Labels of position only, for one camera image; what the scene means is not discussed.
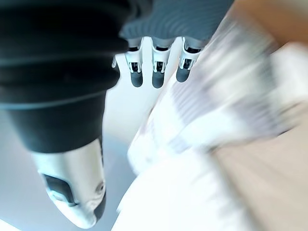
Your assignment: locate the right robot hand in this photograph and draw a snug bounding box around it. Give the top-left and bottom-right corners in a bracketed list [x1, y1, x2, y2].
[0, 0, 235, 230]

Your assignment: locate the white striped blanket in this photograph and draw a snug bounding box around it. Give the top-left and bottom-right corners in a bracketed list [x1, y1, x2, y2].
[116, 20, 308, 231]

